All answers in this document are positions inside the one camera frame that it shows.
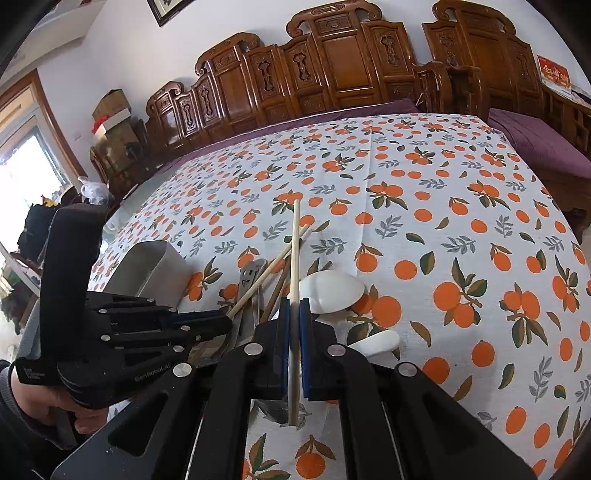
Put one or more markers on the purple bench cushion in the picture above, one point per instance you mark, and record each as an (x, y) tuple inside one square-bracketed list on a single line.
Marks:
[(538, 144)]

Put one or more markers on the dark wooden chopstick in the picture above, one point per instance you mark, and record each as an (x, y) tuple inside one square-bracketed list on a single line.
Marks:
[(276, 292)]

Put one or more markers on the red sign plaque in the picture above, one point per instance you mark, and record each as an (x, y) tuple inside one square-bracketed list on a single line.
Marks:
[(553, 74)]

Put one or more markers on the white soup spoon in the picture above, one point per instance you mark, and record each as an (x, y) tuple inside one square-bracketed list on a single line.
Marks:
[(379, 343)]

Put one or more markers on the white plastic bag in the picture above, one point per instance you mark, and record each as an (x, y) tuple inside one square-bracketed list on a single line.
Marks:
[(95, 193)]

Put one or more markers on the stacked cardboard boxes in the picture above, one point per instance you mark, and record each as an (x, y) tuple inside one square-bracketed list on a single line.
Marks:
[(115, 129)]

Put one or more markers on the orange print tablecloth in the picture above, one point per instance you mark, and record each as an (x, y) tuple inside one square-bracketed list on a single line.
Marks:
[(459, 247)]

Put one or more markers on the carved wooden bench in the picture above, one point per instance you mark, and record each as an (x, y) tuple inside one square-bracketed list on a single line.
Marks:
[(470, 35), (340, 55)]

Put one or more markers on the metal rectangular tray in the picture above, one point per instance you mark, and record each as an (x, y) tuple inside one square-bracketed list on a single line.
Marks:
[(153, 270)]

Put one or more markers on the framed wall picture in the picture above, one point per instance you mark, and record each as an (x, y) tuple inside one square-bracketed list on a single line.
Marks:
[(164, 10)]

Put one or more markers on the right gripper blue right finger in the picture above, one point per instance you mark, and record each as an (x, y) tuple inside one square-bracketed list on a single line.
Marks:
[(307, 344)]

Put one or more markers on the person's left hand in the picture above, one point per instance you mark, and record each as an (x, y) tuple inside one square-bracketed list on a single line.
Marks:
[(41, 402)]

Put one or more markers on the large white ladle spoon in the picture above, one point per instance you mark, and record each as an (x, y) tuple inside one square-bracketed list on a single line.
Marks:
[(329, 291)]

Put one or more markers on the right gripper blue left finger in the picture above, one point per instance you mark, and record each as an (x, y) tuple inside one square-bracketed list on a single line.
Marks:
[(281, 346)]

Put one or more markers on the light wooden chopstick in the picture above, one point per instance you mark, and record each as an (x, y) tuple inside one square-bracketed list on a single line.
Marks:
[(259, 281), (293, 392)]

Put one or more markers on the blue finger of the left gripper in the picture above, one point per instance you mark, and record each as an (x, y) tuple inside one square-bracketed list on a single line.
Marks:
[(201, 320)]

